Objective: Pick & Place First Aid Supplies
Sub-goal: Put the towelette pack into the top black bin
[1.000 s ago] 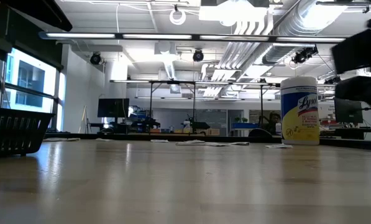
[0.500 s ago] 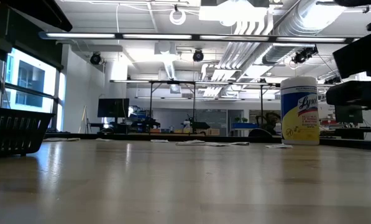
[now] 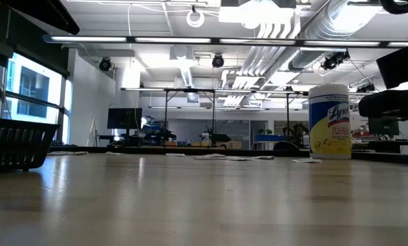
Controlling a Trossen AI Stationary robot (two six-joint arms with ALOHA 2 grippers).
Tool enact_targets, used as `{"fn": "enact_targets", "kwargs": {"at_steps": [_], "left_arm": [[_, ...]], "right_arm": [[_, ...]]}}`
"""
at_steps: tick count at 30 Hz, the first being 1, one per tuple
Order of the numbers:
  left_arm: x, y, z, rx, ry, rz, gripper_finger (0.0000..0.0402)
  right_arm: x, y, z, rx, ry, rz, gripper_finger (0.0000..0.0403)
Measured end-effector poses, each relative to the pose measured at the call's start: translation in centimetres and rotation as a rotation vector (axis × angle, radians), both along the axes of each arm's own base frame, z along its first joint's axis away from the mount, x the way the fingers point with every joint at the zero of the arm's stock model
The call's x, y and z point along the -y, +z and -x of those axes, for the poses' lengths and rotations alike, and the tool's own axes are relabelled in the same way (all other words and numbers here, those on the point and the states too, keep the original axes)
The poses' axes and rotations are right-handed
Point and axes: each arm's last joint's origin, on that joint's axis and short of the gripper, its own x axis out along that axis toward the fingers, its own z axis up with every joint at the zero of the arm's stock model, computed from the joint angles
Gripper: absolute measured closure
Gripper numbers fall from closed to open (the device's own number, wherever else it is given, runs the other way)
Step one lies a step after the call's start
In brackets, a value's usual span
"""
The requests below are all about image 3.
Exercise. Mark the green printed bandage strip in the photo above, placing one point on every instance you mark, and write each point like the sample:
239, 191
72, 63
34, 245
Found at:
251, 159

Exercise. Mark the black perforated plastic basket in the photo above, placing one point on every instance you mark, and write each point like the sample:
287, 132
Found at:
15, 143

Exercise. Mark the black desktop robot arm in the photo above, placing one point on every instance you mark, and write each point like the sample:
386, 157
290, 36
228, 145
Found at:
294, 133
215, 137
162, 135

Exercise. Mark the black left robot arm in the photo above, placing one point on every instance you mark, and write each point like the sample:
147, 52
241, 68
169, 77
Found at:
43, 13

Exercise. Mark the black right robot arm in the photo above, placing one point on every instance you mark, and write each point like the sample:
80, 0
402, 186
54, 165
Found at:
402, 66

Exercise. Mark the Lysol disinfecting wipes canister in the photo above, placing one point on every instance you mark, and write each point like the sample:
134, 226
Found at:
330, 123

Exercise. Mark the black office chair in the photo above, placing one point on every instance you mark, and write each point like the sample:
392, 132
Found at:
285, 146

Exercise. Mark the blue storage bin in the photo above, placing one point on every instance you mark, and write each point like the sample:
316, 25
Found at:
268, 138

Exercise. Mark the brown cardboard box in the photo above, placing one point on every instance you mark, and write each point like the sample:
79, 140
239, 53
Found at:
232, 145

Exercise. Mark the LED light bar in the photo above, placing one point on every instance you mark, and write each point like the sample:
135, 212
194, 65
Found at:
173, 40

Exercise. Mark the black stand-mounted monitor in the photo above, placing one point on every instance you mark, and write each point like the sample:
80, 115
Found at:
124, 118

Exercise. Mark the large glass window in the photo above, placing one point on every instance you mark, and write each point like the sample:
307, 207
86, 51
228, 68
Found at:
36, 92

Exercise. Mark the black round tracking camera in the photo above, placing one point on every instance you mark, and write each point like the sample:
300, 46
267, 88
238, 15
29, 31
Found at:
105, 64
366, 88
335, 58
218, 61

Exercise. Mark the silver ventilation duct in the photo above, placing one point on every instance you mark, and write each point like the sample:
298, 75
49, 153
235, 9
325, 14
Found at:
294, 61

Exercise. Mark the black metal workstation frame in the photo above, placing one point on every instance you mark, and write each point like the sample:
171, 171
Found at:
190, 90

